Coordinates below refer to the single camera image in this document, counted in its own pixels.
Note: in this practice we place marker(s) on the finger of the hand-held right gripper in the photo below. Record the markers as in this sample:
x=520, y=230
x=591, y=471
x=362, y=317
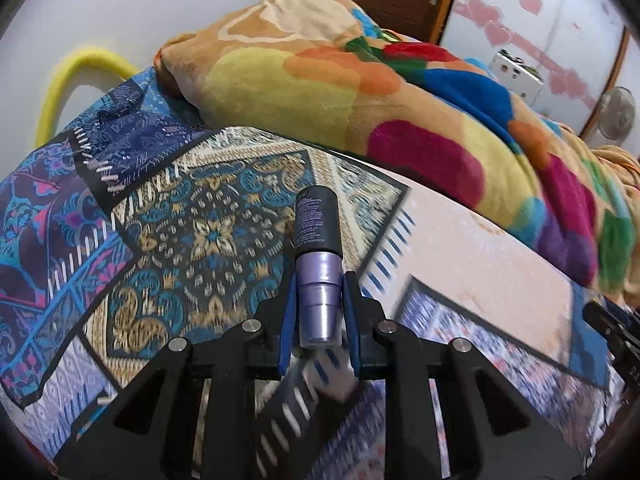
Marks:
x=617, y=335

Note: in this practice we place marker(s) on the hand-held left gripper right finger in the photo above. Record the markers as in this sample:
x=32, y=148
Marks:
x=351, y=322

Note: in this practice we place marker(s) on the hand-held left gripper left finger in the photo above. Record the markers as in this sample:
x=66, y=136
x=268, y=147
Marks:
x=286, y=332

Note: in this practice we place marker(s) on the purple spray bottle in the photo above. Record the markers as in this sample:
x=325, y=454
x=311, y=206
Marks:
x=318, y=280

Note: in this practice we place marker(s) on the standing fan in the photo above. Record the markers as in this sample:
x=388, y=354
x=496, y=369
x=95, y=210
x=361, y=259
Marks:
x=617, y=112

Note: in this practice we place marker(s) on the colourful fleece blanket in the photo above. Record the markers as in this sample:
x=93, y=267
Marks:
x=320, y=85

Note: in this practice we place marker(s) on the white electronic box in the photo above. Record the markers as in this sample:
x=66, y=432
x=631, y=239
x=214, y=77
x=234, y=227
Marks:
x=515, y=76

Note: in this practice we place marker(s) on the white wardrobe with pink hearts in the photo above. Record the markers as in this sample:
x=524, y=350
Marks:
x=550, y=15

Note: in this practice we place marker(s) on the yellow foam tube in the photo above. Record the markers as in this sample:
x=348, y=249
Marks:
x=55, y=90

